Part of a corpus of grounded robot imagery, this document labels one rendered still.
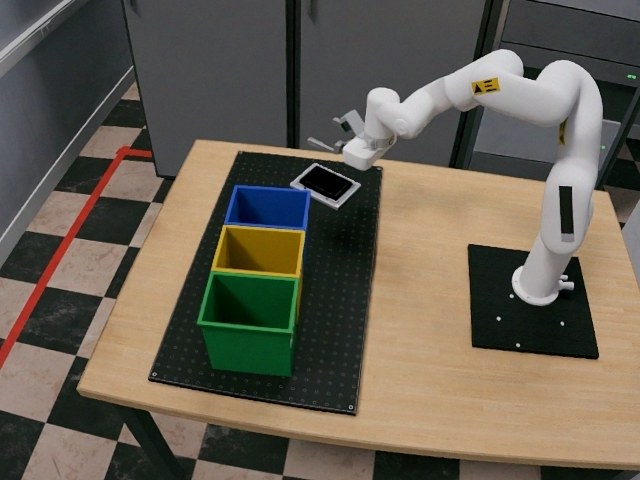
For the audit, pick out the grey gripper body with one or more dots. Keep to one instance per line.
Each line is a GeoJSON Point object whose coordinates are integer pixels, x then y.
{"type": "Point", "coordinates": [360, 156]}

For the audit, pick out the blue bin with label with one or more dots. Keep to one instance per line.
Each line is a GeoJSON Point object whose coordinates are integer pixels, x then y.
{"type": "Point", "coordinates": [266, 207]}

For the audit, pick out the yellow open-top bin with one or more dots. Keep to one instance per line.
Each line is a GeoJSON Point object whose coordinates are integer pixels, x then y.
{"type": "Point", "coordinates": [261, 251]}

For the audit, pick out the green open-top bin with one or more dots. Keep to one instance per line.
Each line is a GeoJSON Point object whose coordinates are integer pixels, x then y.
{"type": "Point", "coordinates": [251, 303]}

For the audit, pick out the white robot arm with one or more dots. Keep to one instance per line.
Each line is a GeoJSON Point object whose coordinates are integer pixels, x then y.
{"type": "Point", "coordinates": [498, 84]}

